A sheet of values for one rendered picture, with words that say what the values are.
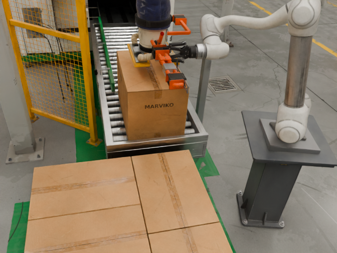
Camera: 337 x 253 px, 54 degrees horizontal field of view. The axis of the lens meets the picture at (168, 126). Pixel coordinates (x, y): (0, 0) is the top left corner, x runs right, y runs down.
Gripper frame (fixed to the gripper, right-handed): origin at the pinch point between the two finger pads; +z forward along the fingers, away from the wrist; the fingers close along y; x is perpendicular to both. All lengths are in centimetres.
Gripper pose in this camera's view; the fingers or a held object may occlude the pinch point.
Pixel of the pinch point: (161, 52)
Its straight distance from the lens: 196.4
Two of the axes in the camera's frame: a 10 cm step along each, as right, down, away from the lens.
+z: -9.7, 0.9, -2.3
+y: -0.7, 8.0, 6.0
